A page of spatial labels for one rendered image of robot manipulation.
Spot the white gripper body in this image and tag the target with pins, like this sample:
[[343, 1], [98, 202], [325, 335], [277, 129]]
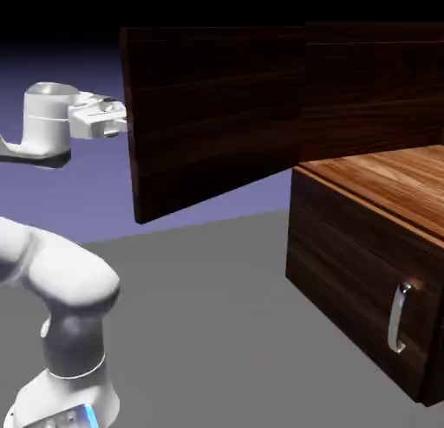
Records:
[[85, 123]]

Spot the dark wood cabinet door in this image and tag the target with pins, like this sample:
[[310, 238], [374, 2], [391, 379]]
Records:
[[208, 116]]

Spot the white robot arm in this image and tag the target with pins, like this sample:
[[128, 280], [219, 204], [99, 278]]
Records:
[[48, 123]]

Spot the dark wood cabinet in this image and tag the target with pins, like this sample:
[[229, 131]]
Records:
[[367, 95]]

